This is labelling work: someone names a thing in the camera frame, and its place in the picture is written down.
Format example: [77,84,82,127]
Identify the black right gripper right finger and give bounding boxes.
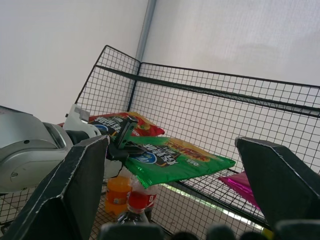
[235,136,320,230]

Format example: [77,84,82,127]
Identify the cola bottle with red cap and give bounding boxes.
[115,178,159,224]

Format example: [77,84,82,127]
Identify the orange soda bottle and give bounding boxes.
[104,175,134,215]

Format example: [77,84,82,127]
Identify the black wire grid rack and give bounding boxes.
[0,44,320,240]

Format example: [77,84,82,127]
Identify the grey metal pole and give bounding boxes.
[135,0,158,64]

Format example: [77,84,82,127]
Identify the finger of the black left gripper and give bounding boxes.
[116,119,140,151]
[127,142,149,157]

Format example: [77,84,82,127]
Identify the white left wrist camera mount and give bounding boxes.
[62,103,103,141]

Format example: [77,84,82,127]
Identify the red chips bag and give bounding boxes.
[57,111,166,138]

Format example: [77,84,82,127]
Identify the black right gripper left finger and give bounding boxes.
[0,134,111,240]

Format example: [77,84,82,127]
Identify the green chips bag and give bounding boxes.
[123,136,236,190]

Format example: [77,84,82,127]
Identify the pink foil snack bag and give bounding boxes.
[218,170,262,209]

